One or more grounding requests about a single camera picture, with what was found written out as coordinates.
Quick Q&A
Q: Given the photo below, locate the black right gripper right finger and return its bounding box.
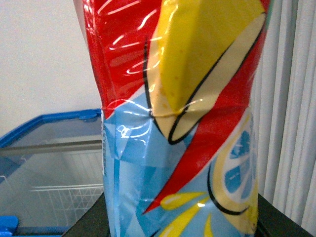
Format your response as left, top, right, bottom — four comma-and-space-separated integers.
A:
255, 194, 313, 237

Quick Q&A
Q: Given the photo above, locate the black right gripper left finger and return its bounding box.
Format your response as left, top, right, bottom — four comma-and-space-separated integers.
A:
62, 193, 110, 237

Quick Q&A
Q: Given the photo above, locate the red iced tea bottle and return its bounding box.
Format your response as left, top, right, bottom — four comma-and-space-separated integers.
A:
74, 0, 271, 237

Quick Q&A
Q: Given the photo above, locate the white blue chest freezer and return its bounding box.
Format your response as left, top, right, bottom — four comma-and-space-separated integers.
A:
0, 109, 103, 237

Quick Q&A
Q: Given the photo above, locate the sliding glass freezer lid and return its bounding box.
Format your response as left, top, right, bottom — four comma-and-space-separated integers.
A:
0, 118, 102, 156

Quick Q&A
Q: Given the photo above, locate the white pleated curtain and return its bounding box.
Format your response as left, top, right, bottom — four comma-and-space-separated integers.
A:
252, 0, 316, 235

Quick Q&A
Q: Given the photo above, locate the white wire freezer basket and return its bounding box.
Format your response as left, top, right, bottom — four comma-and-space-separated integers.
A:
0, 176, 103, 228

